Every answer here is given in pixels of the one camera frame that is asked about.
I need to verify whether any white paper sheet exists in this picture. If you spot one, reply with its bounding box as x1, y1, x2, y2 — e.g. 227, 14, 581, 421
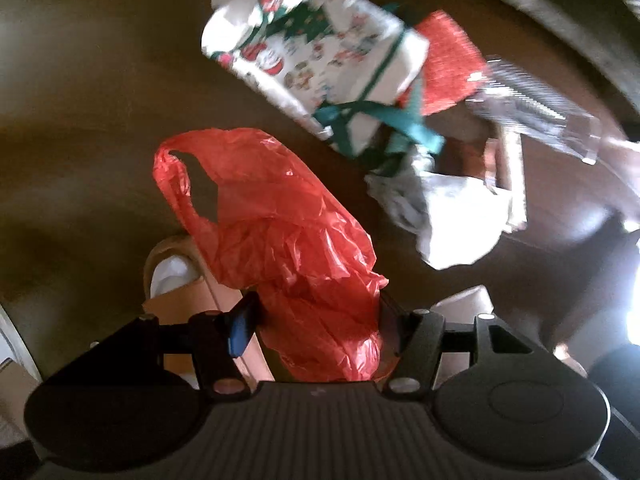
432, 285, 497, 322

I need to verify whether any Christmas printed gift bag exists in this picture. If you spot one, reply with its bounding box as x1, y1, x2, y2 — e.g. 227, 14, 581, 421
200, 0, 431, 156

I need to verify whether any clear striped plastic package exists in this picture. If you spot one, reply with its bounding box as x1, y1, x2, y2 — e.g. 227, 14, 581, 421
465, 55, 602, 166

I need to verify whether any green ribbon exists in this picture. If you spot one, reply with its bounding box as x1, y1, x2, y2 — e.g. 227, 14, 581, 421
312, 5, 446, 171

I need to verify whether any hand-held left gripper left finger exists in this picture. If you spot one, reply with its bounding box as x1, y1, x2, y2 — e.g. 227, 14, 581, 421
92, 292, 262, 402

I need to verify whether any white plastic bag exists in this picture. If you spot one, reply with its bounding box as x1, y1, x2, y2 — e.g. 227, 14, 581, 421
365, 152, 529, 271

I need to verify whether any red plastic bag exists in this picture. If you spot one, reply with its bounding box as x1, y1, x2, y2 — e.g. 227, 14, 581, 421
152, 127, 390, 383

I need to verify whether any white paper in box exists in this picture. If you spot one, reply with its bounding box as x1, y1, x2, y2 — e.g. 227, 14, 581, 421
150, 255, 201, 299

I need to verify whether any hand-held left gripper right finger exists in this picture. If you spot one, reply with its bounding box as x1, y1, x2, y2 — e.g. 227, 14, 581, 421
379, 304, 540, 397

